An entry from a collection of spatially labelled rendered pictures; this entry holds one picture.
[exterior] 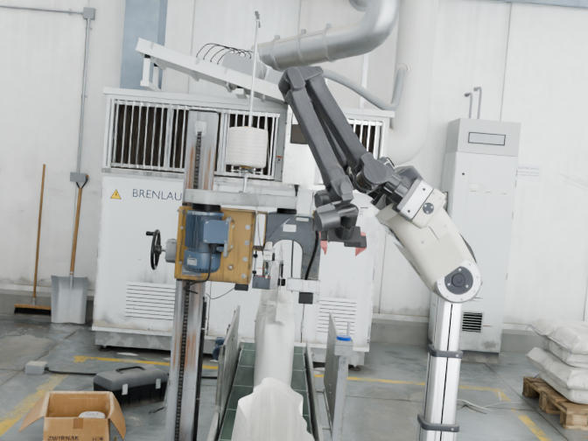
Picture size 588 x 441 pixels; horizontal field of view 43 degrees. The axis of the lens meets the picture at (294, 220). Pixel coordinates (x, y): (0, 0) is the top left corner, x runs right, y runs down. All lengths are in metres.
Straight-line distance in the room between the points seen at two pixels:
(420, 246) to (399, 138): 3.92
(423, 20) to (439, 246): 4.17
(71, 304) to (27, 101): 1.98
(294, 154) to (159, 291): 1.59
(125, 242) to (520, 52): 4.12
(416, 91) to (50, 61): 3.48
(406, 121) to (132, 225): 2.38
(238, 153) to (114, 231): 3.19
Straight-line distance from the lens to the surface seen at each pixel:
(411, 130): 6.34
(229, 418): 3.57
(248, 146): 3.03
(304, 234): 3.23
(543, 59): 7.74
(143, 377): 4.92
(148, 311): 6.13
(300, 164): 5.45
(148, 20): 7.05
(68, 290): 7.35
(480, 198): 6.87
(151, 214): 6.04
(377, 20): 5.58
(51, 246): 7.61
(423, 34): 6.46
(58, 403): 4.39
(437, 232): 2.46
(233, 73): 5.66
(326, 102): 2.33
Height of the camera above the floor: 1.49
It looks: 3 degrees down
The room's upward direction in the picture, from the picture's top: 5 degrees clockwise
